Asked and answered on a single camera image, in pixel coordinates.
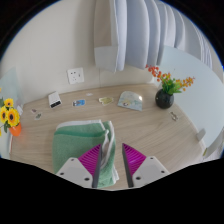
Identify small white box device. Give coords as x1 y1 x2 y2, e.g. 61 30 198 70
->
47 91 63 110

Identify small yellow card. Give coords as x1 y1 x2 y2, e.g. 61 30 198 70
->
98 96 115 107

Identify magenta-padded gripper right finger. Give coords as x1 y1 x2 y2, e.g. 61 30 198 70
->
121 143 171 189

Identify white wall socket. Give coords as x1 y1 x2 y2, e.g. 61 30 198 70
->
66 67 85 85

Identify small plant in black vase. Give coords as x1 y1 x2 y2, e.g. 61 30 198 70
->
145 64 196 110

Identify green towel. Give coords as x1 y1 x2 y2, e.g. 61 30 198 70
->
51 119 120 190

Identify small blue card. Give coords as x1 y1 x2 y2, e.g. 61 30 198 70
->
72 98 86 108

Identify grey-white curtain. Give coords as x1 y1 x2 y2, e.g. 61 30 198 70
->
93 0 214 73

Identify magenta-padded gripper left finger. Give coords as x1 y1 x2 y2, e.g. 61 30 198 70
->
55 143 103 189

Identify sunflowers in orange vase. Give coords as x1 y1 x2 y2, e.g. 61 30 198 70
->
0 87 23 138

